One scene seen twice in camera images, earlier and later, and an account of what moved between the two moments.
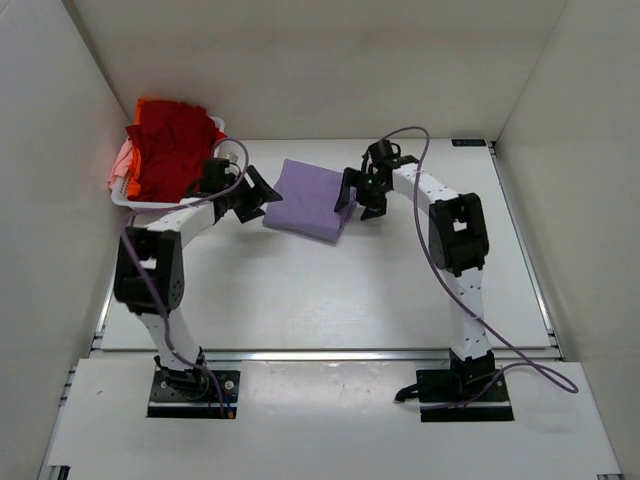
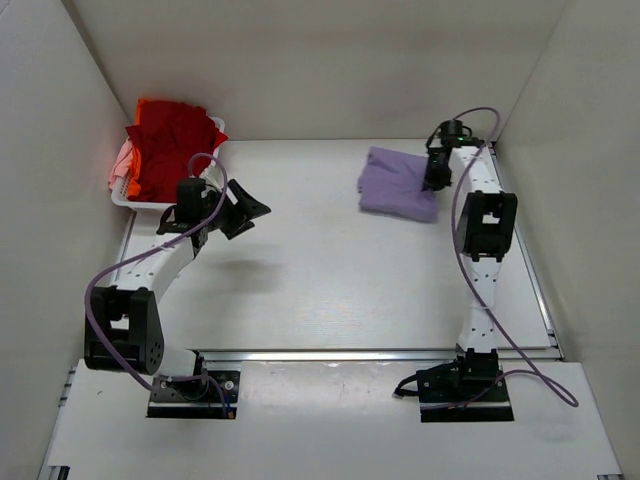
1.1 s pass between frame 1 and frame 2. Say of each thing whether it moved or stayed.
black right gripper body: moved
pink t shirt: stayed
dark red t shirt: stayed
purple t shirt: moved
